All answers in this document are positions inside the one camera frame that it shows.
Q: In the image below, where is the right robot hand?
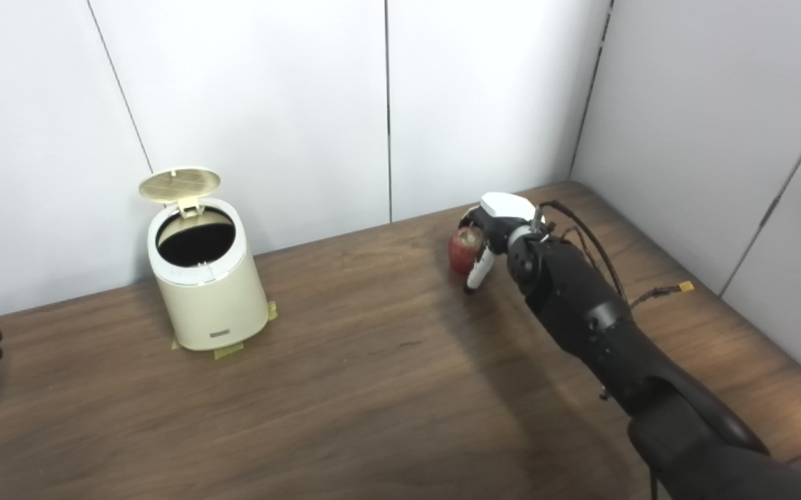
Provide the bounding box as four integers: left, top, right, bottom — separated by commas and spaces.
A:
459, 192, 548, 294

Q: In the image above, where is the red apple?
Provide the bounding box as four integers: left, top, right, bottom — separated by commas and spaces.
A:
449, 226, 489, 275

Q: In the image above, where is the cream-colored bin body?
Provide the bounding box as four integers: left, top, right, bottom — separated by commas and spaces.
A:
147, 198, 270, 351

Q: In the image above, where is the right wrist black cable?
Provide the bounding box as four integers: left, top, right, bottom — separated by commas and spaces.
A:
538, 200, 627, 301

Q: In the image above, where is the cable with yellow connector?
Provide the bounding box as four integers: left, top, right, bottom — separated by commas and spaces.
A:
628, 281, 695, 310

